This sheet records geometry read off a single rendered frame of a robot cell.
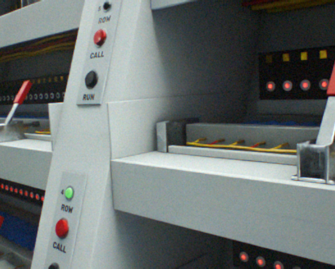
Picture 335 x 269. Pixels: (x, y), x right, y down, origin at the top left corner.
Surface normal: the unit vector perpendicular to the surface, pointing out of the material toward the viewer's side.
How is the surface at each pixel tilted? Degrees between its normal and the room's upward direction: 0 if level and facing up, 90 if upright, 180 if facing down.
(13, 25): 109
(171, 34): 90
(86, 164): 90
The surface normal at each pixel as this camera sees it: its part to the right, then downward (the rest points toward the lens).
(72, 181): -0.70, -0.19
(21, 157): -0.72, 0.13
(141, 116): 0.69, 0.06
